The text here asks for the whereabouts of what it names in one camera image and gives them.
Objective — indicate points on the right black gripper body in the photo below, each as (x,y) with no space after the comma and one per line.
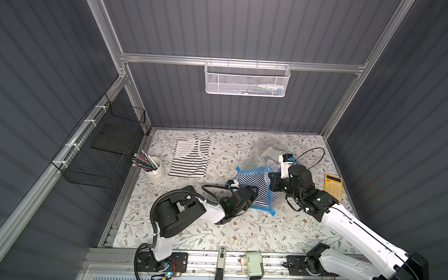
(279,183)

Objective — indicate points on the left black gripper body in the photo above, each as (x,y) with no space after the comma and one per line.
(246,196)

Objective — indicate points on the clear vacuum bag blue zipper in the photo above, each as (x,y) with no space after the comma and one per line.
(265,163)

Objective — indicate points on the black white striped tank top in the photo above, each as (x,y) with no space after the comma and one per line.
(190,158)

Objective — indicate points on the navy white striped tank top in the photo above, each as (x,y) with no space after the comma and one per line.
(258,182)

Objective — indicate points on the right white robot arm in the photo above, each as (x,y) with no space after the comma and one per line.
(385,261)

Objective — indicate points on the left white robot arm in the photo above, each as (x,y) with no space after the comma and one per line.
(176,210)

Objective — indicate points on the yellow calculator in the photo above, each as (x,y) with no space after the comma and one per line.
(334,186)

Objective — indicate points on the pale green box device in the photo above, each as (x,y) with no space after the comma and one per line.
(252,265)

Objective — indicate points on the black white handheld tool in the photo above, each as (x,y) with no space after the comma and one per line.
(220,264)

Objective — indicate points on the white mug pen holder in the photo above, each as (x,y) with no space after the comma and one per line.
(158,174)

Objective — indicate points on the markers in white basket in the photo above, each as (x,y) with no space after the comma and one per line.
(260,89)

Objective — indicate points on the pens in mug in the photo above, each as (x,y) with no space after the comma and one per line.
(144,161)

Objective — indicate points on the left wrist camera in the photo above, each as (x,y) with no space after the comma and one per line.
(232,184)

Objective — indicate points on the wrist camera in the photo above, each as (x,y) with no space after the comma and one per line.
(285,163)
(232,184)

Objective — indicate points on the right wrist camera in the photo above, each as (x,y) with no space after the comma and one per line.
(285,163)

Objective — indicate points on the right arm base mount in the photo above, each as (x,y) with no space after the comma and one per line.
(303,265)

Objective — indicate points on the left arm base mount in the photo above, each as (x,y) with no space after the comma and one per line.
(145,262)

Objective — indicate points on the white wire mesh basket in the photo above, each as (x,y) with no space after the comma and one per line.
(222,77)

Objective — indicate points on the black wire mesh basket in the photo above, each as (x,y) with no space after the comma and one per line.
(102,151)

